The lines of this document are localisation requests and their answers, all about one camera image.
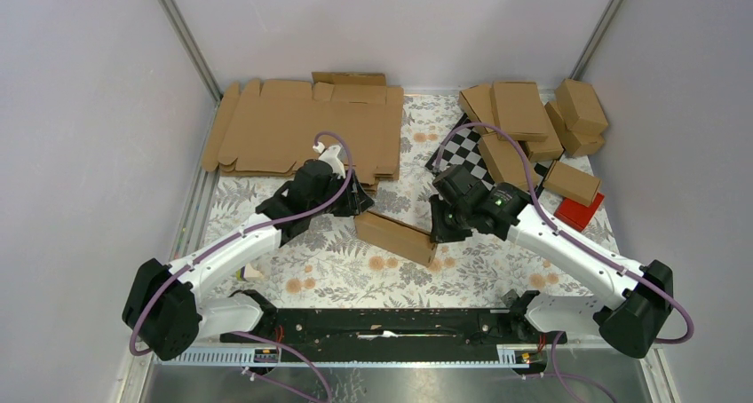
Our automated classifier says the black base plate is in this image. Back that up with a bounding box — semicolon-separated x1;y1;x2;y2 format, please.
252;308;567;363

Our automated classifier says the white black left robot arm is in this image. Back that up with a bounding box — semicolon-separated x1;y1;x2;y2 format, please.
122;160;374;360

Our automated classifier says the red box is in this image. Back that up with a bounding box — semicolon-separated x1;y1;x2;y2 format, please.
554;193;605;232

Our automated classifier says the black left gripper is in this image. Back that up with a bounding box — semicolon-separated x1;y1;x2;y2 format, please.
309;170;374;218

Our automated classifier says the folded cardboard box back left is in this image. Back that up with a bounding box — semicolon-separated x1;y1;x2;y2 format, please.
458;83;495;136

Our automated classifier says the folded cardboard box large top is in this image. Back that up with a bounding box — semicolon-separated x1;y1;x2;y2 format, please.
491;81;549;142

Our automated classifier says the folded cardboard box front right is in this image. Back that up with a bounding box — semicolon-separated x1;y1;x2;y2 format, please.
543;161;601;206

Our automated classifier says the folded cardboard box top right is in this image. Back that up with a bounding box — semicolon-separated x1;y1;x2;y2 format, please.
555;79;608;136

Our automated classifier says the brown cardboard box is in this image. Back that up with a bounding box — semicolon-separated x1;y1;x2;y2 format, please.
353;211;437;266

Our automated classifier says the floral patterned table mat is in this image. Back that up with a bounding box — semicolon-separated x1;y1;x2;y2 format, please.
212;94;587;308

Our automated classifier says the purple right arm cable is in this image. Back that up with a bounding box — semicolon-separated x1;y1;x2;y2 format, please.
432;122;695;403

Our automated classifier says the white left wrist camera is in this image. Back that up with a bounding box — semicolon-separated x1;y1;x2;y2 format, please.
313;142;346;178

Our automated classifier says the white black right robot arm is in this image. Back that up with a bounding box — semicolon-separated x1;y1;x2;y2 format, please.
430;165;674;359

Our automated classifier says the folded cardboard box front centre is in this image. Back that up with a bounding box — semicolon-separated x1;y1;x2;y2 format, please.
479;133;528;191

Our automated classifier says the folded cardboard box middle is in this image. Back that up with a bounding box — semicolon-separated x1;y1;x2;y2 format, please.
520;120;564;162

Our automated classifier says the folded cardboard box lower right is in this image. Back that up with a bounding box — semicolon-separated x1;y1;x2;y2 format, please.
544;101;606;157

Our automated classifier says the stack of flat cardboard sheets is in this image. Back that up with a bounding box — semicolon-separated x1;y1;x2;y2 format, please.
202;72;405;194

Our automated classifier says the aluminium rail frame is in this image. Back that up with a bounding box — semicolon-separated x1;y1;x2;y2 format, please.
117;0;695;402

